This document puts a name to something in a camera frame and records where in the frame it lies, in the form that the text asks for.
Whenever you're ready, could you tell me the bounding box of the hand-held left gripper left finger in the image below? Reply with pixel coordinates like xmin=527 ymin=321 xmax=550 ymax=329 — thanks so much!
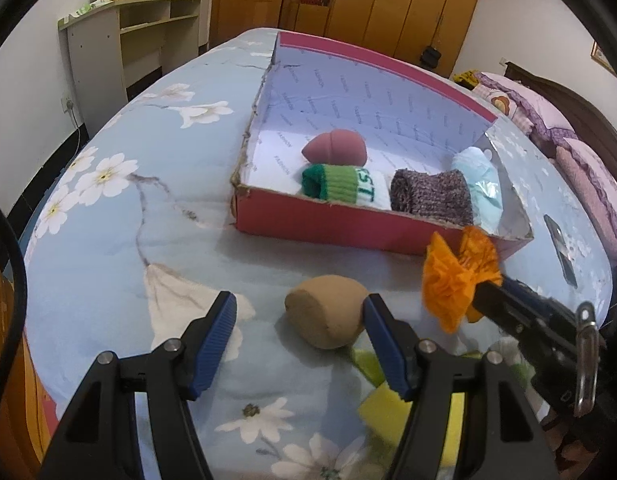
xmin=38 ymin=290 xmax=239 ymax=480

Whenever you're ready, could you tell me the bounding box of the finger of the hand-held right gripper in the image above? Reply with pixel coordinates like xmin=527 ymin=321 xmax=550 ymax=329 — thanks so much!
xmin=479 ymin=276 xmax=555 ymax=342

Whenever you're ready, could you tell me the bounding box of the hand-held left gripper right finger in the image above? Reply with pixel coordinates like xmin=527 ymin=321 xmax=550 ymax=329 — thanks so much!
xmin=362 ymin=293 xmax=560 ymax=480

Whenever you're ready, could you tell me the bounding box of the orange ruffled cloth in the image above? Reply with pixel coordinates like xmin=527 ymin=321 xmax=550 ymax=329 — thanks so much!
xmin=421 ymin=225 xmax=504 ymax=335

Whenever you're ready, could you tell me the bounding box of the tan makeup sponge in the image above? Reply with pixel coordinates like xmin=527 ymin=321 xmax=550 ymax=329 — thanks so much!
xmin=284 ymin=274 xmax=370 ymax=351

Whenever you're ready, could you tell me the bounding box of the red cardboard box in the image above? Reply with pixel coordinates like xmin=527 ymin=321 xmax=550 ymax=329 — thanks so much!
xmin=230 ymin=30 xmax=534 ymax=261

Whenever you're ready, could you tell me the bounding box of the yellow sponge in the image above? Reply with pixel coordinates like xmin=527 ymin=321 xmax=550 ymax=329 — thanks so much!
xmin=357 ymin=381 xmax=466 ymax=466

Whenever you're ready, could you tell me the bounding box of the black smartphone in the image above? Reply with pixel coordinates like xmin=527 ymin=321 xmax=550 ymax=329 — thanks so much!
xmin=543 ymin=214 xmax=580 ymax=289

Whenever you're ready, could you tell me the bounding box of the light blue plastic packet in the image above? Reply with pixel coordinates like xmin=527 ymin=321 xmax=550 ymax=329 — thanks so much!
xmin=451 ymin=146 xmax=504 ymax=236

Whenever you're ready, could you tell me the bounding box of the blue floral bed sheet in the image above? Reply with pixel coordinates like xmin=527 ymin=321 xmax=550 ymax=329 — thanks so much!
xmin=18 ymin=27 xmax=617 ymax=480

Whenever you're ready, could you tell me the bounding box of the purple grey knitted sock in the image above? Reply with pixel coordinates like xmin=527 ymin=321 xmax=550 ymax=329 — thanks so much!
xmin=389 ymin=169 xmax=475 ymax=226

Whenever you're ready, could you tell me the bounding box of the pink ruffled pillow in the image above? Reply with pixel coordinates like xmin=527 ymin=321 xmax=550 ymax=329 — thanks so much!
xmin=475 ymin=71 xmax=574 ymax=146
xmin=551 ymin=137 xmax=617 ymax=261

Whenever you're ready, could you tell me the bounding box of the green white rolled sock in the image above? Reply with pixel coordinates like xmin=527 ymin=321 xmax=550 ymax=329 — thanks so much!
xmin=302 ymin=162 xmax=392 ymax=211

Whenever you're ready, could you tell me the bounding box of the orange wooden nightstand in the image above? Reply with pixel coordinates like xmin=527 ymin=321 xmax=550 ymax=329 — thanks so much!
xmin=0 ymin=255 xmax=59 ymax=480

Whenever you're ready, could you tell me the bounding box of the pink makeup sponge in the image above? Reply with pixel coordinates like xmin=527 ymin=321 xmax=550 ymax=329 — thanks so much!
xmin=301 ymin=128 xmax=368 ymax=167

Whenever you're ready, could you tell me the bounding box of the dark wooden headboard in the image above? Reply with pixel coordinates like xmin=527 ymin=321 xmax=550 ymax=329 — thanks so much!
xmin=503 ymin=61 xmax=617 ymax=196

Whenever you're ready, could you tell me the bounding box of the yellow black cloth item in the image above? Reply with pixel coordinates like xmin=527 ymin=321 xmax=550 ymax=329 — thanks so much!
xmin=453 ymin=70 xmax=481 ymax=92

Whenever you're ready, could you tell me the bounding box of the beige shelf desk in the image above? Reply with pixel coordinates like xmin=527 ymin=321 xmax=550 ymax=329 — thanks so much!
xmin=57 ymin=0 xmax=208 ymax=136

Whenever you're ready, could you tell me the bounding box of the wooden wardrobe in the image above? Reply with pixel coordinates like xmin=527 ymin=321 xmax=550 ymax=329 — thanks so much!
xmin=278 ymin=0 xmax=489 ymax=78

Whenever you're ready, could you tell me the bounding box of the green white packet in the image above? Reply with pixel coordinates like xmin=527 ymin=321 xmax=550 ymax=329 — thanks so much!
xmin=63 ymin=0 xmax=114 ymax=23

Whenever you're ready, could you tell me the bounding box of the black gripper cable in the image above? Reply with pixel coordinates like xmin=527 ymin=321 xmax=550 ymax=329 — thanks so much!
xmin=0 ymin=200 xmax=29 ymax=461

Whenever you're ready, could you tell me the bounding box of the white power cord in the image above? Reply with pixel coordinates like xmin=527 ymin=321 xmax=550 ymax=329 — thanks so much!
xmin=71 ymin=110 xmax=83 ymax=161

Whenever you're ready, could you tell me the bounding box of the framed wall picture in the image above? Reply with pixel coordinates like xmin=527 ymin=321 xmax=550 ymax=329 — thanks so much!
xmin=591 ymin=40 xmax=617 ymax=78

